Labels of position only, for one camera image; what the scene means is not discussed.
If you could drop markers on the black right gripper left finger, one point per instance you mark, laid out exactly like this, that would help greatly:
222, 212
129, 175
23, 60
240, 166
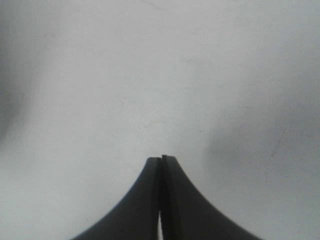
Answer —
136, 216

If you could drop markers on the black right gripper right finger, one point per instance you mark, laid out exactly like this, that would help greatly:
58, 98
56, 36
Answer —
187, 215

